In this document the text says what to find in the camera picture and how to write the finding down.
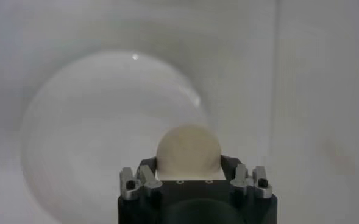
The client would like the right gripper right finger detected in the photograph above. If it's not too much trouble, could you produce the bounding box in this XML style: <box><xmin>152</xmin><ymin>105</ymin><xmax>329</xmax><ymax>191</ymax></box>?
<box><xmin>221</xmin><ymin>155</ymin><xmax>273</xmax><ymax>200</ymax></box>

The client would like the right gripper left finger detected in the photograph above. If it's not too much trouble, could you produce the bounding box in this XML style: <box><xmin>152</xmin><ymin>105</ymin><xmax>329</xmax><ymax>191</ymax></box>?
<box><xmin>119</xmin><ymin>156</ymin><xmax>163</xmax><ymax>201</ymax></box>

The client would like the white steamed baozi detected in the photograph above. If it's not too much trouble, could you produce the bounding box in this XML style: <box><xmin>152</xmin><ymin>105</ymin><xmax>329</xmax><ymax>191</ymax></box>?
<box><xmin>155</xmin><ymin>124</ymin><xmax>222</xmax><ymax>181</ymax></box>

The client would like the round white plate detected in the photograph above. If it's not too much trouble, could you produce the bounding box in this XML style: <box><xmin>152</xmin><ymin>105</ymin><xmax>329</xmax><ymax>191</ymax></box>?
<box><xmin>20</xmin><ymin>50</ymin><xmax>212</xmax><ymax>224</ymax></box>

